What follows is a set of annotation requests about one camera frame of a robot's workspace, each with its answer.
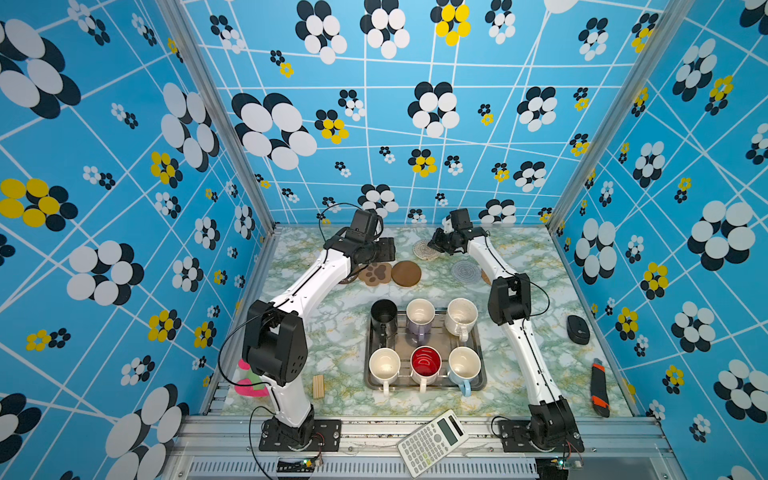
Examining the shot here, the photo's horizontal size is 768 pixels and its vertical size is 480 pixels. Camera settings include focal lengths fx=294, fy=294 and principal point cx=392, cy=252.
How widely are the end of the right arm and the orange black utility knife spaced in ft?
1.65

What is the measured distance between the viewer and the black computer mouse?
90 centimetres

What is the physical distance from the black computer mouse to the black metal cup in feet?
1.79

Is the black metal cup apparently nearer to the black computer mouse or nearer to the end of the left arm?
the end of the left arm

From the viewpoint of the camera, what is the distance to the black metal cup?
0.88 metres

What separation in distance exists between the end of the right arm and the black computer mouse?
0.40 m

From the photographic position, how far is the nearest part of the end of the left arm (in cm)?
64
